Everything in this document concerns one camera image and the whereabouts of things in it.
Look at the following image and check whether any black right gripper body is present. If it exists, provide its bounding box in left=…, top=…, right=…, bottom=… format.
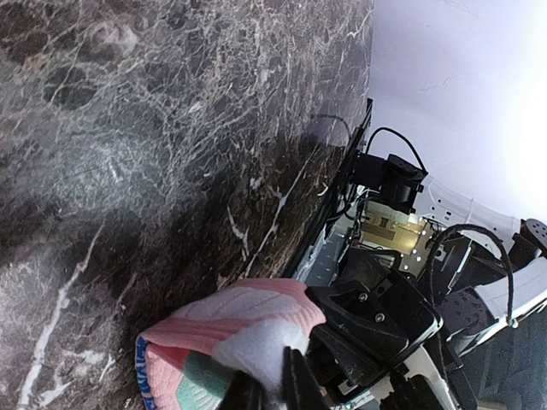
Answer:
left=305, top=251, right=442, bottom=384

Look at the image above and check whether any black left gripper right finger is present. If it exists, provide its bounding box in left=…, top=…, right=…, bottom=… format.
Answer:
left=281, top=347, right=325, bottom=410

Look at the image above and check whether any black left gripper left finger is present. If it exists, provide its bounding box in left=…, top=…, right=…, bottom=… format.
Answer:
left=221, top=371, right=266, bottom=410

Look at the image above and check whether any pink patterned sock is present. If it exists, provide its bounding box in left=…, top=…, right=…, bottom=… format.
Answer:
left=135, top=278, right=326, bottom=409

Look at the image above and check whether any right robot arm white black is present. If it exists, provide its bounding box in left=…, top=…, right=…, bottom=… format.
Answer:
left=307, top=220, right=546, bottom=393

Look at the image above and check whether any black front rail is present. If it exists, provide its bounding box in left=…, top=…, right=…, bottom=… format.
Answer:
left=281, top=97, right=373, bottom=281

